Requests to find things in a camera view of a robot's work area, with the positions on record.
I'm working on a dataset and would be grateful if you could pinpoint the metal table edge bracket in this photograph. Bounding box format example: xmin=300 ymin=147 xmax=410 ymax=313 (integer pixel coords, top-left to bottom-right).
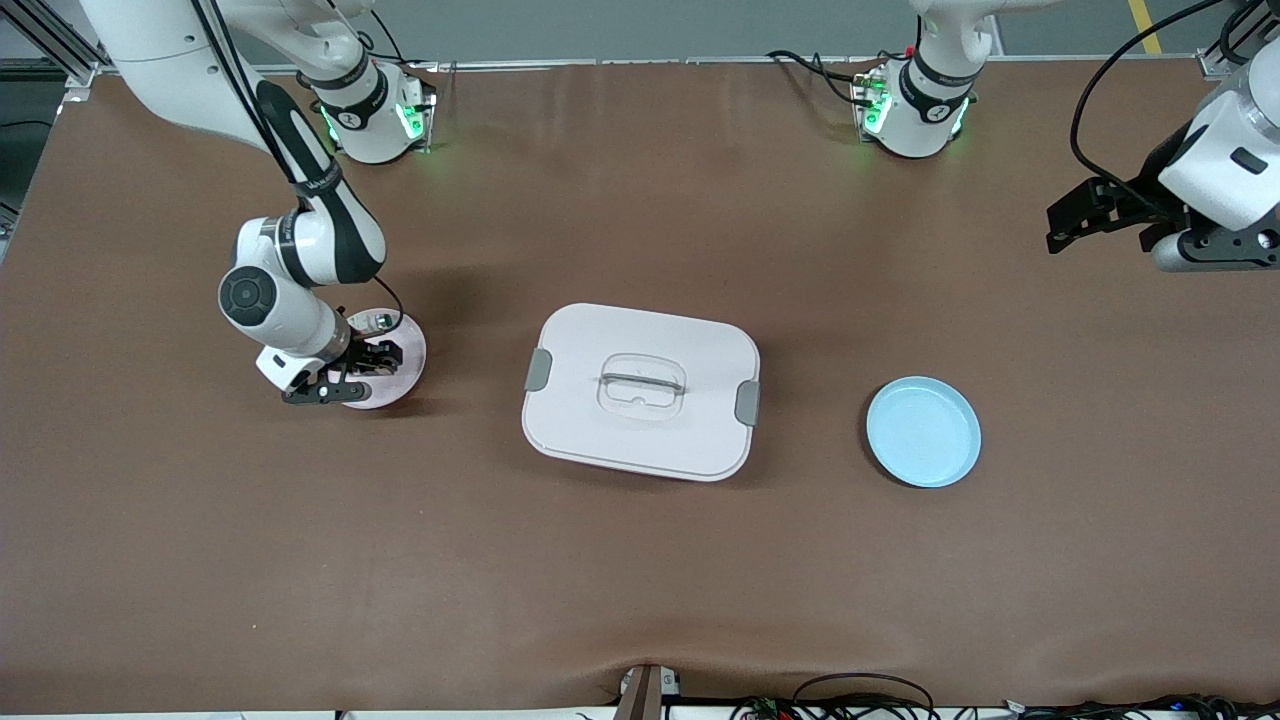
xmin=615 ymin=665 xmax=683 ymax=720

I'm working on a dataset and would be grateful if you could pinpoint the pink round plate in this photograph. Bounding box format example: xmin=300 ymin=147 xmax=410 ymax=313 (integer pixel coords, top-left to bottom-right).
xmin=335 ymin=308 xmax=428 ymax=411

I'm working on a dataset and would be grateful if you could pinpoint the light blue round plate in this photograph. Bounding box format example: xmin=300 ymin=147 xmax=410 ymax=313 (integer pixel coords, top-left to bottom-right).
xmin=866 ymin=376 xmax=983 ymax=489

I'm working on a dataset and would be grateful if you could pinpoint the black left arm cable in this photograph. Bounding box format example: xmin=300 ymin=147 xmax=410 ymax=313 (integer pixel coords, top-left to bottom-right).
xmin=1070 ymin=0 xmax=1231 ymax=221

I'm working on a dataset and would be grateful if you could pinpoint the black looped cable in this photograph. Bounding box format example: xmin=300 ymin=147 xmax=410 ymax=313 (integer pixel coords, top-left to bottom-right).
xmin=793 ymin=672 xmax=938 ymax=720

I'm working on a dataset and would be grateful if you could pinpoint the black cable bundle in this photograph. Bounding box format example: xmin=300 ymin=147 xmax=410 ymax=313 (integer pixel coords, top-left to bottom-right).
xmin=1005 ymin=693 xmax=1280 ymax=720

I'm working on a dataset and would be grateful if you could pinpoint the brown table mat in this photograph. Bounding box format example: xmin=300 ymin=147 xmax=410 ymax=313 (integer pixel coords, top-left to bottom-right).
xmin=0 ymin=58 xmax=1280 ymax=713

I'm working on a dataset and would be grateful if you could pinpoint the silver table edge rail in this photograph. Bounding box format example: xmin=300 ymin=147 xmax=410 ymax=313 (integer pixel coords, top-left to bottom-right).
xmin=100 ymin=58 xmax=1201 ymax=73

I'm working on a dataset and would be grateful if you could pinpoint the white lidded storage box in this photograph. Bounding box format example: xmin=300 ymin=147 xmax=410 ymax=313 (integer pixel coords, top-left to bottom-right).
xmin=521 ymin=303 xmax=762 ymax=483

